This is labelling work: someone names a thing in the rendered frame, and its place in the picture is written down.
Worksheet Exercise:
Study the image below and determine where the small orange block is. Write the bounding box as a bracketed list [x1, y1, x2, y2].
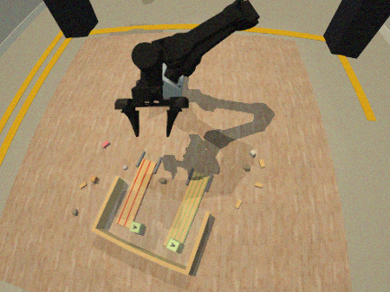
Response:
[89, 175, 98, 183]

